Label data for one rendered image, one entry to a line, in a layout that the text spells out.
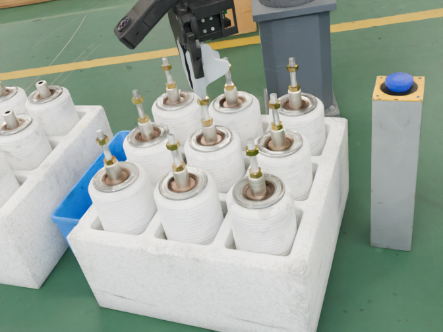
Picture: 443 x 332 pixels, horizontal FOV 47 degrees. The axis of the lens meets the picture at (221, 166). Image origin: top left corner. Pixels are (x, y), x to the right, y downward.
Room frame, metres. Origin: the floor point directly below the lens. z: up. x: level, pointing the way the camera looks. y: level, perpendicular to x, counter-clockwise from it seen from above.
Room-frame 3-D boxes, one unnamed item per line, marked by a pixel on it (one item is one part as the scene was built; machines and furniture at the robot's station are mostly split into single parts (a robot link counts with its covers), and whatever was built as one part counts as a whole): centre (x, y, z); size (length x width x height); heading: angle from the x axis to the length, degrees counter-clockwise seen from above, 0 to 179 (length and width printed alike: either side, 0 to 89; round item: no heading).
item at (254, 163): (0.56, -0.04, 0.30); 0.01 x 0.01 x 0.08
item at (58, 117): (1.02, 0.34, 0.16); 0.10 x 0.10 x 0.18
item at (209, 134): (0.71, 0.01, 0.26); 0.02 x 0.02 x 0.03
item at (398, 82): (0.65, -0.28, 0.32); 0.04 x 0.04 x 0.02
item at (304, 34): (1.18, -0.24, 0.15); 0.19 x 0.19 x 0.30; 82
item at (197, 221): (0.61, 0.06, 0.16); 0.10 x 0.10 x 0.18
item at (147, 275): (0.71, 0.01, 0.09); 0.39 x 0.39 x 0.18; 64
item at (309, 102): (0.77, -0.15, 0.25); 0.08 x 0.08 x 0.01
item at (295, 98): (0.77, -0.15, 0.26); 0.02 x 0.02 x 0.03
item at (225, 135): (0.71, 0.01, 0.25); 0.08 x 0.08 x 0.01
